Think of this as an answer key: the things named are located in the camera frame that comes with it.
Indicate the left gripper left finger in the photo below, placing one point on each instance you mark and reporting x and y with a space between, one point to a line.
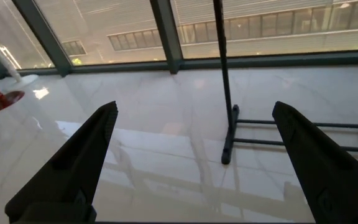
73 174

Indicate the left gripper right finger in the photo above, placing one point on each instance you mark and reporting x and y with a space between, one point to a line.
331 180

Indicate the black clothes rack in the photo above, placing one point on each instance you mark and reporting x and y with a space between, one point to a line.
225 77

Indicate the red round-base stand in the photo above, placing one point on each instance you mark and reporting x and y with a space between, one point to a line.
2 101

